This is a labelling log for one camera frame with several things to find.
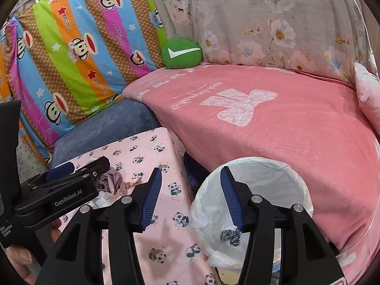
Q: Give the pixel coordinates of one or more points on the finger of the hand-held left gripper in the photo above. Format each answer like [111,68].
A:
[92,167]
[61,170]

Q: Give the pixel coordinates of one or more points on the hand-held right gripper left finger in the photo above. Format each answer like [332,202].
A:
[150,197]

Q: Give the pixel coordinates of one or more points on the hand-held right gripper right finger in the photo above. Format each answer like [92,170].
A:
[231,202]

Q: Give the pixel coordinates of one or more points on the purple cloth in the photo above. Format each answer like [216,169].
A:
[109,181]

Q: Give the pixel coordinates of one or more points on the dark patterned cloth scrap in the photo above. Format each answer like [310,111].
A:
[230,237]

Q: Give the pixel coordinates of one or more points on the round bin with white liner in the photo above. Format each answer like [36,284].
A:
[276,184]

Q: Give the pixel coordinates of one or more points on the person's left hand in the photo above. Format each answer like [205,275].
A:
[17,258]

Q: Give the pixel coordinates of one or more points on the pink panda print cloth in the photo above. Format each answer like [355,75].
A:
[166,160]

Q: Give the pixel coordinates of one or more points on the dark blue cloth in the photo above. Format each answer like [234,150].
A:
[196,169]

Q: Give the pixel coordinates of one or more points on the pink bow print blanket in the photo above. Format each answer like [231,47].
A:
[267,124]

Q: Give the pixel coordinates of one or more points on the striped monkey print pillow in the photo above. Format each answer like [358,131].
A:
[12,77]
[83,50]

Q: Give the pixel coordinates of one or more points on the green round check-mark cushion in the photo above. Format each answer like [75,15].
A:
[181,52]

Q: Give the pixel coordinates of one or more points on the light pink pillow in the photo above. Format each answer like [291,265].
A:
[368,95]

